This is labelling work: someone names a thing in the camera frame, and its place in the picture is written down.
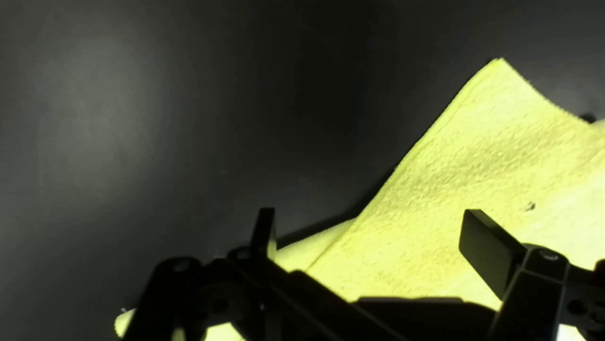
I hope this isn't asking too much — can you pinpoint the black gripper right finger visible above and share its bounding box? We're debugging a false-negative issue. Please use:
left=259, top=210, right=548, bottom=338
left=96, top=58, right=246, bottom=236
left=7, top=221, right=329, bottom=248
left=457, top=208, right=605, bottom=341

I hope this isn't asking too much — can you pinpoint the yellow microfibre cloth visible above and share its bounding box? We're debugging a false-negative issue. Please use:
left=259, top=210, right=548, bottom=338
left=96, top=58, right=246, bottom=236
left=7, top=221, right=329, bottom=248
left=111, top=56, right=605, bottom=341

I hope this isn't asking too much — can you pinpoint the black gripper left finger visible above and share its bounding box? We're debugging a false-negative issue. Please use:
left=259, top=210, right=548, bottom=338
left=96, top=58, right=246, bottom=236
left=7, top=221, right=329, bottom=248
left=125, top=206, right=404, bottom=341

